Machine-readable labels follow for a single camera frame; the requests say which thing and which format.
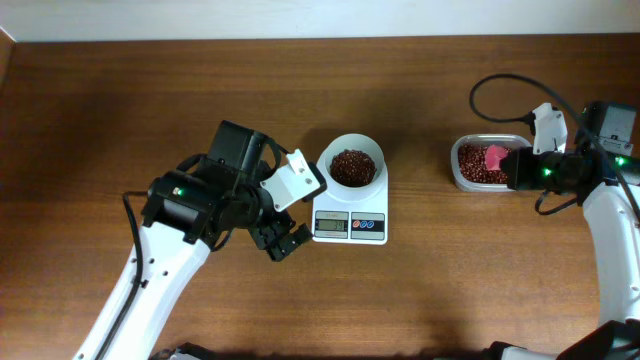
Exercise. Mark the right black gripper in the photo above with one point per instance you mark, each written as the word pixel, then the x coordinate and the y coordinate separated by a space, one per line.
pixel 517 177

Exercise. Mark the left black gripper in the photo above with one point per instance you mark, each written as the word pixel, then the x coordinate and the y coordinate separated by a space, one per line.
pixel 266 239

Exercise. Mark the pink measuring scoop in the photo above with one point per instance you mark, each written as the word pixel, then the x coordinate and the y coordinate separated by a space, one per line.
pixel 494 154

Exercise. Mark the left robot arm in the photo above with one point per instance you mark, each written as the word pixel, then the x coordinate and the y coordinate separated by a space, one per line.
pixel 245 181

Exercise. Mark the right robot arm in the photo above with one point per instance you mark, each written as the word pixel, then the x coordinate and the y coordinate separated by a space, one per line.
pixel 602 178

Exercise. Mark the white digital kitchen scale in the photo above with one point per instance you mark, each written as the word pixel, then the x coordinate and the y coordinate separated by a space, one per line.
pixel 348 215

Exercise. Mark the clear plastic bean container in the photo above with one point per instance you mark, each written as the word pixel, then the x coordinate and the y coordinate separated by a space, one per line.
pixel 505 140

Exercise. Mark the red beans in bowl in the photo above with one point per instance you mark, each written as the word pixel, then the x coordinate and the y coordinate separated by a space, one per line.
pixel 353 168

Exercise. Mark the white round bowl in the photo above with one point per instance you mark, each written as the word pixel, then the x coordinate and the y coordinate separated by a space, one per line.
pixel 361 142

